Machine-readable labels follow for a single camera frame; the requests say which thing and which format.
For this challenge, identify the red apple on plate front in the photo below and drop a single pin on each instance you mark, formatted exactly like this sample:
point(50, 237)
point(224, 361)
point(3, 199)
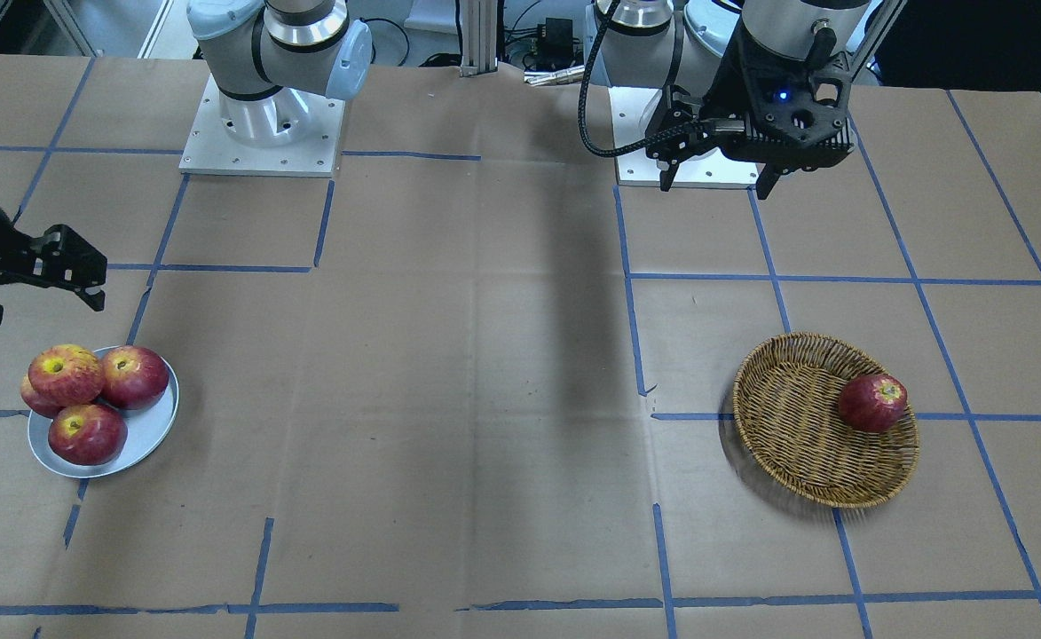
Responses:
point(88, 434)

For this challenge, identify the light blue plate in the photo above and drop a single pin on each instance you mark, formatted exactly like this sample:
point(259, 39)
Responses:
point(146, 430)

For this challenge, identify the red apple on plate back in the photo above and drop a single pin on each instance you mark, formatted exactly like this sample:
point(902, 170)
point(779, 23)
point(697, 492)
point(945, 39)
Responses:
point(34, 400)
point(135, 377)

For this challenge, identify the dark red apple in basket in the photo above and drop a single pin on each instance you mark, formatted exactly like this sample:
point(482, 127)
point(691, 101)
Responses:
point(872, 403)

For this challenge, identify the red yellow apple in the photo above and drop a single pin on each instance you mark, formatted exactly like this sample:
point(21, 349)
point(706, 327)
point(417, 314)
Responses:
point(67, 374)

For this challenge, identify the red apple on plate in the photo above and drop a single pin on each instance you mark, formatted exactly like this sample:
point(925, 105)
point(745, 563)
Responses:
point(88, 434)
point(135, 377)
point(34, 400)

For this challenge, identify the aluminium frame post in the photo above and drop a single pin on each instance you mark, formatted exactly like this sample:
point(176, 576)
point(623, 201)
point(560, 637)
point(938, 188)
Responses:
point(478, 31)

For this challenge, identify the woven wicker basket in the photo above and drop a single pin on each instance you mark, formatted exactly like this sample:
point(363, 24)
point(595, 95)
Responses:
point(784, 400)

